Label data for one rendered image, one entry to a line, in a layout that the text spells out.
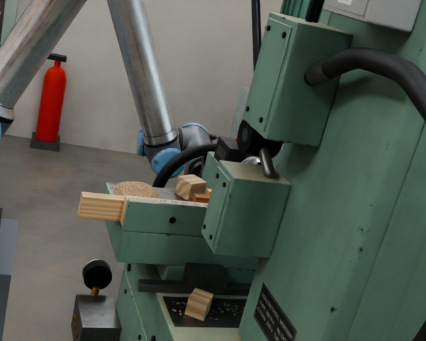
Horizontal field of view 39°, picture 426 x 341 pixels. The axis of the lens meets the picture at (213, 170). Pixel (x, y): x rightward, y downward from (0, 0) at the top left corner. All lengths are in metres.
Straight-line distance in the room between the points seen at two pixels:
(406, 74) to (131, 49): 0.98
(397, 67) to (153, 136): 1.03
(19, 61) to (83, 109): 2.52
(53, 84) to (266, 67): 3.17
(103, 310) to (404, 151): 0.81
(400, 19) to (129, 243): 0.58
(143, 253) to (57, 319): 1.35
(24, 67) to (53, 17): 0.15
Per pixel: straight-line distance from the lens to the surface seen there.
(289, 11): 1.02
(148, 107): 1.54
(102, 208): 1.02
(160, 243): 1.03
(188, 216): 1.02
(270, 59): 0.78
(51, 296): 2.48
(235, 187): 0.82
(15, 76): 1.62
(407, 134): 0.68
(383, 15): 0.66
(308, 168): 0.82
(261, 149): 0.87
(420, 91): 0.59
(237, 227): 0.85
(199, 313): 1.00
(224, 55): 4.16
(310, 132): 0.79
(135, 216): 1.00
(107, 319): 1.29
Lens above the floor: 1.34
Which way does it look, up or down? 18 degrees down
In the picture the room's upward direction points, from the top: 14 degrees clockwise
